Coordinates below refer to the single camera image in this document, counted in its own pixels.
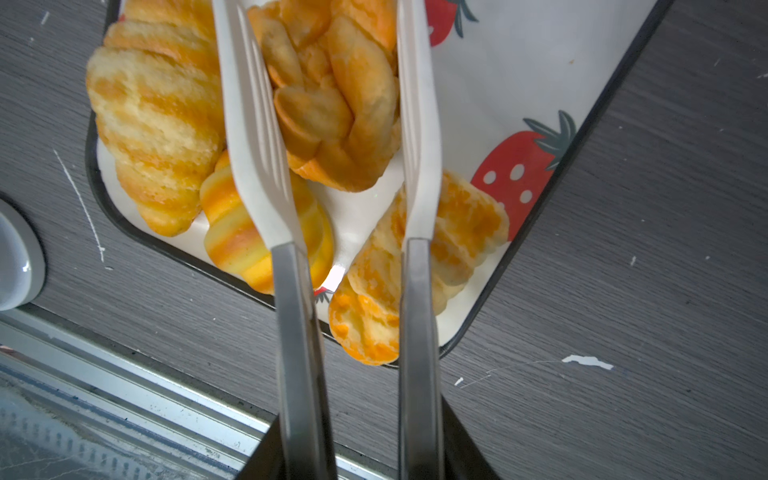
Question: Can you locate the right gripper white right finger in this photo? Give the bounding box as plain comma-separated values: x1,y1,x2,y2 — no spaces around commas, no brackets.
397,1,445,479

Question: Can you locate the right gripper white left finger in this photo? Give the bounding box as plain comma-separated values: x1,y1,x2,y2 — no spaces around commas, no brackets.
213,1,338,479

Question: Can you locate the fake croissant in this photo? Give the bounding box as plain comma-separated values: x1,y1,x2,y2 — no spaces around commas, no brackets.
200,151,335,295
86,1,226,237

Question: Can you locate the round fake pastry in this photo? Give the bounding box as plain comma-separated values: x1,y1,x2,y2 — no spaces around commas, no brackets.
247,1,401,192

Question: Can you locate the fake twisted bread roll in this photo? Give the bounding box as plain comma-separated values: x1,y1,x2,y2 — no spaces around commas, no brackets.
328,170,509,365

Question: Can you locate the blue push button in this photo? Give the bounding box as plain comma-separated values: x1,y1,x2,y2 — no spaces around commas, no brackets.
1,200,46,311

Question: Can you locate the white strawberry tray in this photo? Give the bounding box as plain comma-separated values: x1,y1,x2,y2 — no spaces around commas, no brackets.
85,1,674,358

